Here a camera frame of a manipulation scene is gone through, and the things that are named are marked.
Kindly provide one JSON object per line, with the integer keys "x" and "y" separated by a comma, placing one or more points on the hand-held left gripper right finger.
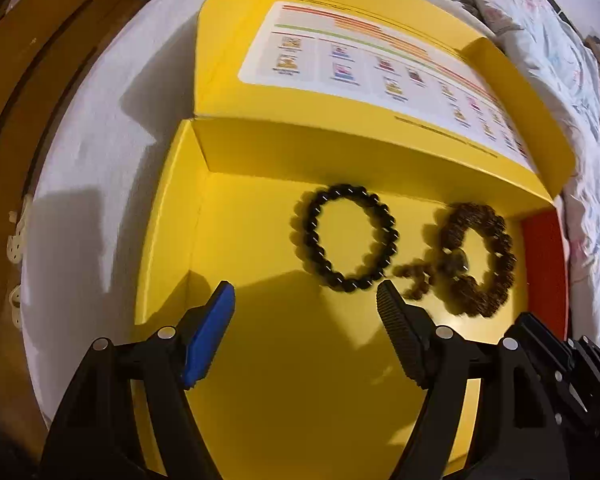
{"x": 405, "y": 340}

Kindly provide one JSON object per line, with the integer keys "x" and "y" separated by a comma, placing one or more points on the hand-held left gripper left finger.
{"x": 207, "y": 340}

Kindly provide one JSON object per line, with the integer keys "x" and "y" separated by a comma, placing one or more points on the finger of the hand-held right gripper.
{"x": 535, "y": 335}

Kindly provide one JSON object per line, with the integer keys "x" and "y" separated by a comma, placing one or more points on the yellow cardboard box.
{"x": 290, "y": 410}

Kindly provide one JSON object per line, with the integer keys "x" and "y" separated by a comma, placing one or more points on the light blue printed duvet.
{"x": 555, "y": 35}

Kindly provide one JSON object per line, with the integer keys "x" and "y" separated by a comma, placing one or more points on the wooden wardrobe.
{"x": 30, "y": 60}

